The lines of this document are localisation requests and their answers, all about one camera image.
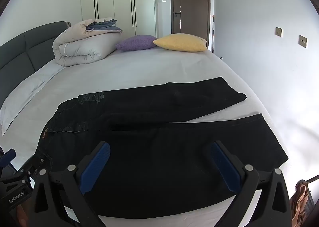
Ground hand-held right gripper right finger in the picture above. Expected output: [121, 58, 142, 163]
[204, 140, 292, 227]

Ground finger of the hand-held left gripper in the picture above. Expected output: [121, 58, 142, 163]
[0, 149, 17, 168]
[15, 153, 51, 183]

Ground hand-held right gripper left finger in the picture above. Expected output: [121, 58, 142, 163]
[29, 140, 111, 227]

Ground black pants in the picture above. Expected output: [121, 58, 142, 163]
[37, 76, 289, 217]

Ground white pillow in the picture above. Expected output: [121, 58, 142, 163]
[0, 64, 65, 136]

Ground brown bag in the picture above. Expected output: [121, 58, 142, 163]
[290, 179, 316, 227]

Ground grey padded headboard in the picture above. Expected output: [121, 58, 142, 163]
[0, 21, 71, 108]

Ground folded beige duvet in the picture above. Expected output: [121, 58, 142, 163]
[52, 18, 124, 67]

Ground bed with white sheet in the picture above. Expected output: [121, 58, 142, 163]
[0, 47, 275, 227]

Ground purple cushion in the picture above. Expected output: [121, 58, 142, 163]
[115, 35, 158, 51]

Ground yellow cushion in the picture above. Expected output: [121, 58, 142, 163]
[153, 33, 208, 52]

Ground brown door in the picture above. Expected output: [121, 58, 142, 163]
[169, 0, 211, 43]

